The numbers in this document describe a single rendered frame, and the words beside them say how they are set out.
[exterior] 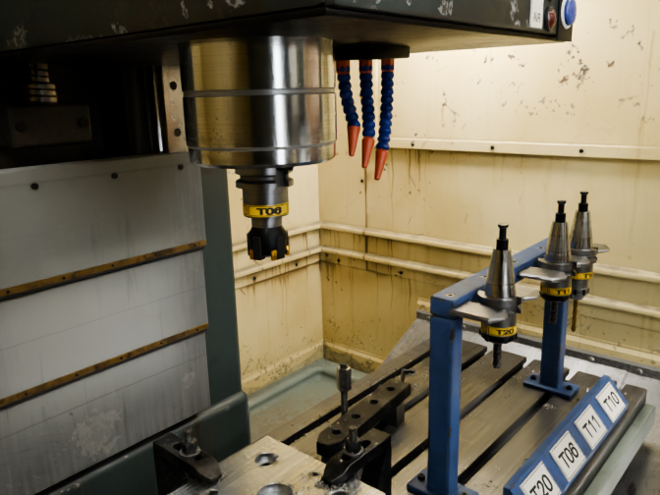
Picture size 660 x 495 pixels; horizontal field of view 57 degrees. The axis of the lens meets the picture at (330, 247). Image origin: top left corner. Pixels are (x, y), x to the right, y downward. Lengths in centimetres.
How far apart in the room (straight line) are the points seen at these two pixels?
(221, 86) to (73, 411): 69
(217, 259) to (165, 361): 23
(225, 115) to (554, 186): 111
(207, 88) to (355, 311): 147
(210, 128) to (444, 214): 119
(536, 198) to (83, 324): 108
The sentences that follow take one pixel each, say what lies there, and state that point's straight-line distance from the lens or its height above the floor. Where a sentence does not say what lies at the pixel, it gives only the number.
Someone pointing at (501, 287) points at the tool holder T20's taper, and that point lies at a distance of 89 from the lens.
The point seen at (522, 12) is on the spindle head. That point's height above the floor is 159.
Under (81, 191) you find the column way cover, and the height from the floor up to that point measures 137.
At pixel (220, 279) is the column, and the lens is 127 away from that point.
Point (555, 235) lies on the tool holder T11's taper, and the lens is 108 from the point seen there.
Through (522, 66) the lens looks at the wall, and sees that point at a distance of 158.
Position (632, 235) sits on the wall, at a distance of 154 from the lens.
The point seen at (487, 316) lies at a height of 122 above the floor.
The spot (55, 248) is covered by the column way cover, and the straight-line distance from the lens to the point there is 102.
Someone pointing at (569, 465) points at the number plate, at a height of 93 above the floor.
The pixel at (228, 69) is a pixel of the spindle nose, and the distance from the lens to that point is 59.
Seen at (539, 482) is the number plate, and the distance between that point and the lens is 101.
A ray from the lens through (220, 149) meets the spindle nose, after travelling 60.
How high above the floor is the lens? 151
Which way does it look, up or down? 14 degrees down
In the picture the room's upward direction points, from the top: 2 degrees counter-clockwise
